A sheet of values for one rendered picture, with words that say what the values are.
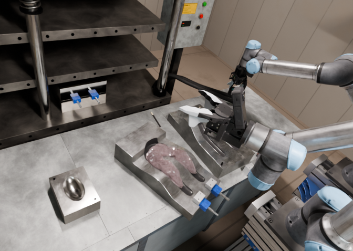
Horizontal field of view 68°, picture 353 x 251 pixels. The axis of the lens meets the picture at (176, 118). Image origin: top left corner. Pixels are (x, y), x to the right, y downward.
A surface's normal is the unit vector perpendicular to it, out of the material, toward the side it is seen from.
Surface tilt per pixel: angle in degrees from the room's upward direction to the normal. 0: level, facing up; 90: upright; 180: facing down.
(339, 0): 90
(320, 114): 90
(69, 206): 0
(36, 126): 0
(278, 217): 0
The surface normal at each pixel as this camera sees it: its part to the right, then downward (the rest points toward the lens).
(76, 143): 0.22, -0.73
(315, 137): -0.68, -0.22
